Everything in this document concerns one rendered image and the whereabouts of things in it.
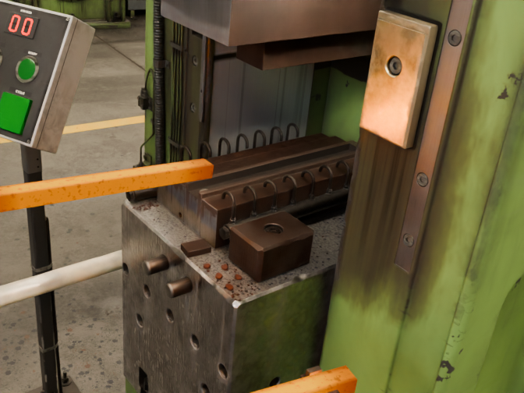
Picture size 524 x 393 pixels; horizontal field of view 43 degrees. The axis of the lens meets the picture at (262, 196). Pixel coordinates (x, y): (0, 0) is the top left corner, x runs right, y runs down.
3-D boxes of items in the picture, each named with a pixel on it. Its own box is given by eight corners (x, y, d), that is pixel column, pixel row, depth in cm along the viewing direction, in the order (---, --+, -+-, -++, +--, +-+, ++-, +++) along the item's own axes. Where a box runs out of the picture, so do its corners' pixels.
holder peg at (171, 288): (171, 302, 109) (171, 288, 108) (163, 293, 111) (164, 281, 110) (192, 294, 112) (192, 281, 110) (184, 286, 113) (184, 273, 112)
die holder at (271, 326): (218, 498, 122) (235, 304, 101) (122, 374, 147) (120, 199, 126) (416, 381, 154) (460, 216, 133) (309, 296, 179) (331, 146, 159)
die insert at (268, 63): (262, 71, 109) (265, 34, 106) (235, 58, 114) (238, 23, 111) (385, 52, 126) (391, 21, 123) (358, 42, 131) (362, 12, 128)
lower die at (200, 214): (214, 249, 114) (217, 206, 110) (157, 200, 127) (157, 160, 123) (380, 194, 138) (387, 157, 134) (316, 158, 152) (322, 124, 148)
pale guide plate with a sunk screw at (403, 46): (403, 150, 91) (429, 26, 83) (357, 127, 97) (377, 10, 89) (413, 146, 92) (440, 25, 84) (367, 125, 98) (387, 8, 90)
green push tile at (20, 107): (19, 134, 133) (30, 99, 133) (-8, 125, 136) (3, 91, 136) (25, 136, 135) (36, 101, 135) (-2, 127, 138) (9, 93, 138)
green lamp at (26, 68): (24, 83, 134) (23, 62, 132) (16, 76, 137) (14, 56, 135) (39, 82, 136) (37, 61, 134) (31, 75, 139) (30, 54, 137)
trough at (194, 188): (201, 201, 114) (201, 193, 113) (185, 188, 118) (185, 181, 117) (369, 155, 138) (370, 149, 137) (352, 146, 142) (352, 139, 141)
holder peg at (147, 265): (148, 278, 114) (149, 266, 113) (141, 270, 116) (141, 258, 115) (169, 271, 117) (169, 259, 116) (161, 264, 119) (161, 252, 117)
